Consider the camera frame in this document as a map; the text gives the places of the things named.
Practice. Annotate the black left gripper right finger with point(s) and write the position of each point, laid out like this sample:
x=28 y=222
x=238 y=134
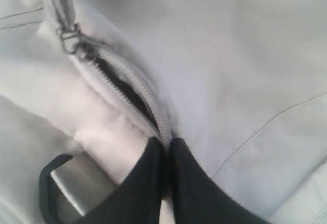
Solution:
x=196 y=198

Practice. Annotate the metal zipper pull with ring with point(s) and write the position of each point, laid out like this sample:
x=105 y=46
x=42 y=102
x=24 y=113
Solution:
x=70 y=34

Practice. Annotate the beige fabric duffel bag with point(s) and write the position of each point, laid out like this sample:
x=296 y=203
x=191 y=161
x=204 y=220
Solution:
x=242 y=82

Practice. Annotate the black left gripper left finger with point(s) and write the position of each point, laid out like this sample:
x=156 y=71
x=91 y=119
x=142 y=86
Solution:
x=138 y=198

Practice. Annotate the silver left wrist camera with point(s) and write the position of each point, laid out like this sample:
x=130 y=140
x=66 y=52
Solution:
x=70 y=187

